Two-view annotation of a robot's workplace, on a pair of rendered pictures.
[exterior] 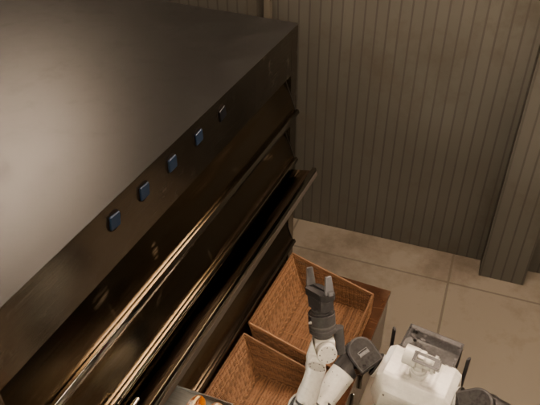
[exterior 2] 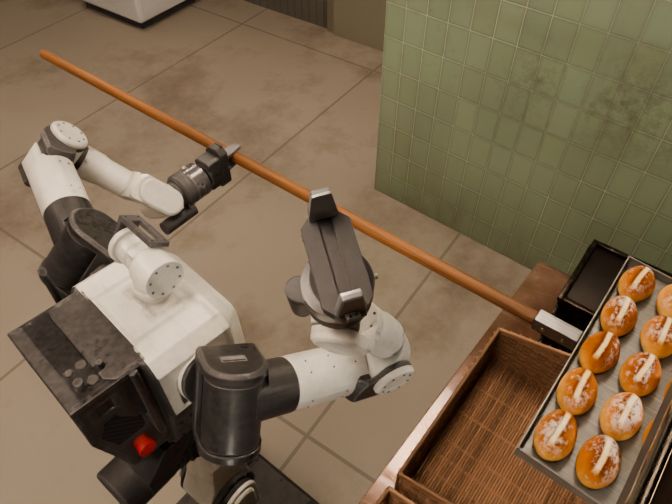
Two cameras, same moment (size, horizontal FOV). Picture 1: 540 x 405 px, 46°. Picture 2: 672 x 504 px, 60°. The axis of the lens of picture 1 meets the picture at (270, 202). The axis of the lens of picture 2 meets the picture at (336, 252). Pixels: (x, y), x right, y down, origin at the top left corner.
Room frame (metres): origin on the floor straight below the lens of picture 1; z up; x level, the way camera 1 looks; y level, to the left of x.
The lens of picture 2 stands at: (1.82, -0.06, 2.16)
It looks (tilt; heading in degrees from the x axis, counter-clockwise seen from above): 48 degrees down; 194
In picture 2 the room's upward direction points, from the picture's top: straight up
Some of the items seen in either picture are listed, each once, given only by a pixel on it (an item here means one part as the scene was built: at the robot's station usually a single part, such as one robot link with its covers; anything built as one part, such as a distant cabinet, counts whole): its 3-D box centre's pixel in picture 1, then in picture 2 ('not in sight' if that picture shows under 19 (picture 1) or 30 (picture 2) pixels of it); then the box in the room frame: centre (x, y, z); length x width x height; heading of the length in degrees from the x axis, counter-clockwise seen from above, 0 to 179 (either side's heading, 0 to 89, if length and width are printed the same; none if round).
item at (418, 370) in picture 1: (419, 361); (147, 266); (1.33, -0.49, 1.47); 0.10 x 0.07 x 0.09; 60
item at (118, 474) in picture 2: not in sight; (165, 437); (1.41, -0.53, 1.00); 0.28 x 0.13 x 0.18; 156
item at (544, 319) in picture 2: not in sight; (556, 329); (1.08, 0.20, 1.20); 0.09 x 0.04 x 0.03; 67
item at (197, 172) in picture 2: not in sight; (204, 174); (0.81, -0.66, 1.20); 0.12 x 0.10 x 0.13; 156
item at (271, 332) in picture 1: (312, 317); not in sight; (2.19, -0.22, 0.72); 0.56 x 0.49 x 0.28; 155
